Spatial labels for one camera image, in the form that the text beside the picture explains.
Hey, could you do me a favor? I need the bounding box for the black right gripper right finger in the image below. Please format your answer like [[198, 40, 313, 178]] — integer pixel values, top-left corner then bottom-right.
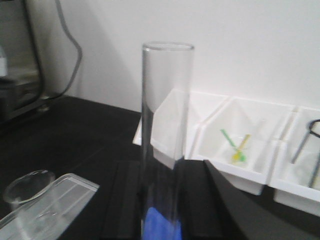
[[178, 160, 320, 240]]

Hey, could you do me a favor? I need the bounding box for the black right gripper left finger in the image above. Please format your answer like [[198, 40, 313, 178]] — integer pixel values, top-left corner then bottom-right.
[[100, 161, 141, 240]]

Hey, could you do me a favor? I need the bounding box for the clear glass test tube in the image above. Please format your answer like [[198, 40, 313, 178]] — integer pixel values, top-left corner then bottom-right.
[[141, 41, 195, 240]]

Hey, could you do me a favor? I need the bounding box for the blue plastic tray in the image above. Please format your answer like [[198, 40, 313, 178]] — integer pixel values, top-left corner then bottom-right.
[[142, 207, 183, 240]]

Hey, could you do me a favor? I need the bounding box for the yellow plastic spatula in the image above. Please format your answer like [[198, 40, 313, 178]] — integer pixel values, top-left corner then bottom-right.
[[231, 134, 251, 165]]

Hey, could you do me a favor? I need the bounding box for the green plastic spatula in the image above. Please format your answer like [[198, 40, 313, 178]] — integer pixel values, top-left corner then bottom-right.
[[220, 129, 246, 163]]

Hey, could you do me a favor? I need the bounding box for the middle white storage bin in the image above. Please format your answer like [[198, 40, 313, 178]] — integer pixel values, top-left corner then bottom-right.
[[190, 97, 295, 195]]

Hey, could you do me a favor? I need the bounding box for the white storage bin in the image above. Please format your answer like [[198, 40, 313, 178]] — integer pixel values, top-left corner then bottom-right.
[[269, 106, 320, 216], [132, 89, 230, 171], [190, 97, 295, 195]]

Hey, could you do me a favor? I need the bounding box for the right white storage bin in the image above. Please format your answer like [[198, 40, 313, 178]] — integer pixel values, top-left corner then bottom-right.
[[269, 106, 320, 216]]

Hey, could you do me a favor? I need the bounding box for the left white storage bin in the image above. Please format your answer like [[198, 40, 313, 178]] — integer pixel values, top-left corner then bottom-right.
[[132, 89, 230, 171]]

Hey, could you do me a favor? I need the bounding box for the clear glass beaker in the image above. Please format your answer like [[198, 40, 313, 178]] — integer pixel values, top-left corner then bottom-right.
[[2, 169, 57, 240]]

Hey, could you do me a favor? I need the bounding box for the metal equipment box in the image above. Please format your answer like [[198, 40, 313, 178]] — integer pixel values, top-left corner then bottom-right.
[[0, 0, 45, 125]]

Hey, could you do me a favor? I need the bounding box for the black wire tripod stand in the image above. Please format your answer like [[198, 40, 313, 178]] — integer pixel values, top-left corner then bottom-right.
[[290, 119, 320, 189]]

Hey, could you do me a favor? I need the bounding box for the black hanging cable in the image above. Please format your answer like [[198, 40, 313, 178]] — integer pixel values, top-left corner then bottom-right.
[[44, 0, 83, 101]]

